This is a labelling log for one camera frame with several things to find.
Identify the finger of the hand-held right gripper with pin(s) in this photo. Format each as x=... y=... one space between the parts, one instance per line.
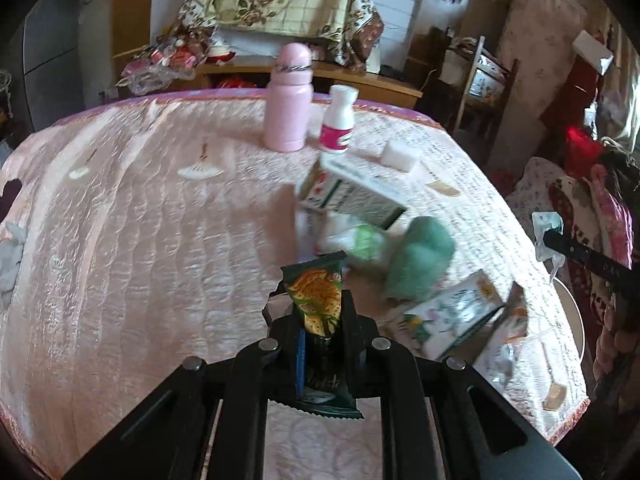
x=570 y=247

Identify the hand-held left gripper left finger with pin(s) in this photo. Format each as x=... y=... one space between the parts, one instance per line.
x=300 y=365

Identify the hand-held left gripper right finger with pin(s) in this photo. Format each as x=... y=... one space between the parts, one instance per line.
x=346 y=355

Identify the clear plastic packet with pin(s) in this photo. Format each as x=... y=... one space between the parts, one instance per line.
x=544 y=222

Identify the green cracker snack packet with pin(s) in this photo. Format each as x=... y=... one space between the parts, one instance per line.
x=316 y=295

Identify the green and white tissue packet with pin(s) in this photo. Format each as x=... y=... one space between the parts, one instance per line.
x=357 y=240

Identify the floral quilted cushion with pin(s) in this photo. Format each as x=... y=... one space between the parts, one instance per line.
x=575 y=200

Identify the floral printed paper box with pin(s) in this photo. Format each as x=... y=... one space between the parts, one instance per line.
x=447 y=317

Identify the clear foil snack wrapper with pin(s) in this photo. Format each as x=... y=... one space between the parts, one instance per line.
x=502 y=350

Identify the teal fluffy cloth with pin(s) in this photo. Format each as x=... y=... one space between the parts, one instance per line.
x=422 y=255

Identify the red cabinet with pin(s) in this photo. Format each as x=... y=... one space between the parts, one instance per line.
x=575 y=105

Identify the green and white carton box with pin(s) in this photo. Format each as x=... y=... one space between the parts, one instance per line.
x=355 y=190

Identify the wooden chair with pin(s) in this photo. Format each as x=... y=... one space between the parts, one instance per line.
x=480 y=85

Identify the upright floral mattress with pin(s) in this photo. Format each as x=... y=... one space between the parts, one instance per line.
x=540 y=60

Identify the white foam block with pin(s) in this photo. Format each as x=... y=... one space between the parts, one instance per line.
x=400 y=156

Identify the white cardboard box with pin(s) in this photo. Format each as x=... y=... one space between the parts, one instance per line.
x=592 y=52

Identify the pink quilted bedspread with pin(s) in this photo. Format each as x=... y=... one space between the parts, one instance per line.
x=140 y=240

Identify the white bottle with pink label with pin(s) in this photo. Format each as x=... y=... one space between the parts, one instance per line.
x=338 y=120

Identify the pink insulated bottle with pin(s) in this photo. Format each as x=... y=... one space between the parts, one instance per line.
x=287 y=105

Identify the wooden headboard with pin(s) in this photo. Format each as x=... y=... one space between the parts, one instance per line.
x=360 y=80

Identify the plastic bag with red items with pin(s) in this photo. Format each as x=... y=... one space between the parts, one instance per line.
x=155 y=65

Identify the floral checked blanket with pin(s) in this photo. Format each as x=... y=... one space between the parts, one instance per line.
x=280 y=0

